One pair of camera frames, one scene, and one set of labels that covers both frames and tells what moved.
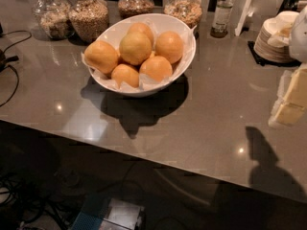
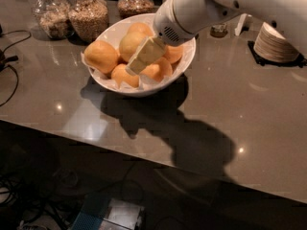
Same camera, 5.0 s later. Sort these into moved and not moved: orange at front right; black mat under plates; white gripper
Moved: white gripper
Not moved: orange at front right; black mat under plates
